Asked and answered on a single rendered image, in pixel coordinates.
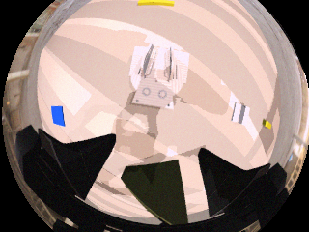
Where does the blue flat rectangular plate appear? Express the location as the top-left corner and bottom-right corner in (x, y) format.
(51, 105), (66, 127)

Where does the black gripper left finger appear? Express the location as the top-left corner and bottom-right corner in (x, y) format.
(38, 128), (117, 200)

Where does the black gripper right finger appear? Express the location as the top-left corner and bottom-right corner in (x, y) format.
(198, 148), (270, 218)

